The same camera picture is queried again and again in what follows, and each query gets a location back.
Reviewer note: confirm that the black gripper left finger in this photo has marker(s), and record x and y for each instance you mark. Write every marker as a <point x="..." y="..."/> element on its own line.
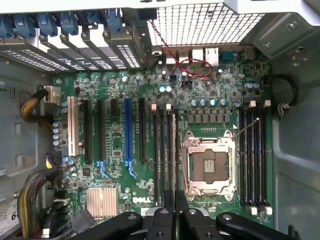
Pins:
<point x="140" y="227"/>

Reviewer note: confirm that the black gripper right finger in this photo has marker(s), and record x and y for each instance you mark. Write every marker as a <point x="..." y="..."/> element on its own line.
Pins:
<point x="225" y="227"/>

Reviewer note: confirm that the RAM slot black latches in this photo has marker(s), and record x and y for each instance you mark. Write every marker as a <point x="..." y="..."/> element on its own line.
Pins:
<point x="259" y="162"/>
<point x="162" y="150"/>
<point x="243" y="162"/>
<point x="177" y="150"/>

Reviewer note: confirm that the RAM slot white latches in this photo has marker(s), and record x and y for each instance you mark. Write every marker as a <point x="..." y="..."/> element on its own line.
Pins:
<point x="155" y="150"/>
<point x="252" y="162"/>
<point x="266" y="162"/>

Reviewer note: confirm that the RAM memory stick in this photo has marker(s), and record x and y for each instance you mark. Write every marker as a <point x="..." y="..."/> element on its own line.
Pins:
<point x="169" y="150"/>

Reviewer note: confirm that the silver finned heatsink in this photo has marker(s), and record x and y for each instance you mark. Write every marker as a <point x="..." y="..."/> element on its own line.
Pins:
<point x="102" y="201"/>

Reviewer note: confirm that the black angled plug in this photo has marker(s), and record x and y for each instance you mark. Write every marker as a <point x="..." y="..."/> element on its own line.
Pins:
<point x="82" y="221"/>

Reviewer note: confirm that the silver CPU socket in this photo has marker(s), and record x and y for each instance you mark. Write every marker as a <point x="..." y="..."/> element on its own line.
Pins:
<point x="210" y="170"/>

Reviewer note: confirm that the light blue slot latch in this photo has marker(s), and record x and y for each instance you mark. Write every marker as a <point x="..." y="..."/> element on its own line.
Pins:
<point x="128" y="163"/>
<point x="101" y="163"/>

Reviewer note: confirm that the long black expansion slot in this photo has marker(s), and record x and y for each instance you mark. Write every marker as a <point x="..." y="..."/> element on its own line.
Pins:
<point x="142" y="130"/>
<point x="101" y="130"/>
<point x="88" y="130"/>

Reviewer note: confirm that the blue expansion slot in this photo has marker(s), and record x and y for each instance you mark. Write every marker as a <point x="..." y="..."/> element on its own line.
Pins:
<point x="128" y="130"/>

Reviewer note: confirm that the silver locking lever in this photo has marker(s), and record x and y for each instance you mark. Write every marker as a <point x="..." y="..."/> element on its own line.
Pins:
<point x="246" y="128"/>

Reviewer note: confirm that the grey metal PC case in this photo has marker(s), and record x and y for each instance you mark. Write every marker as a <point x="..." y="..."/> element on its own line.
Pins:
<point x="295" y="150"/>

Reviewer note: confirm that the short black expansion slot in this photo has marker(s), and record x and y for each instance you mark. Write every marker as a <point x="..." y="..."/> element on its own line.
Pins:
<point x="115" y="107"/>

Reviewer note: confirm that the white expansion slot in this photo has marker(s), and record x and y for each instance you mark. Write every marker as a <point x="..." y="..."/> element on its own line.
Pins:
<point x="72" y="125"/>

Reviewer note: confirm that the green Dell motherboard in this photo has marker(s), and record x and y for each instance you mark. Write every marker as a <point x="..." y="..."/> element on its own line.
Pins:
<point x="120" y="85"/>

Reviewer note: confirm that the blue card retention clip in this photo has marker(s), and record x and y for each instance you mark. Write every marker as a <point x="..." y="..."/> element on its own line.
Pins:
<point x="25" y="26"/>
<point x="48" y="25"/>
<point x="113" y="21"/>
<point x="70" y="23"/>
<point x="6" y="27"/>
<point x="94" y="18"/>

